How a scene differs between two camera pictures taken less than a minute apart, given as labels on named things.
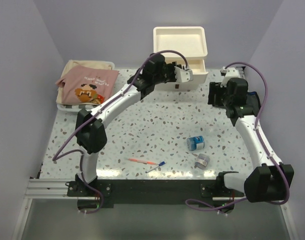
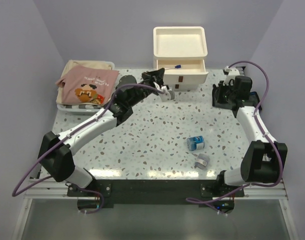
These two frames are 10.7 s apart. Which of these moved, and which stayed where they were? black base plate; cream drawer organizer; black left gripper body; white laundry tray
Moved: black left gripper body
Stayed: black base plate; white laundry tray; cream drawer organizer
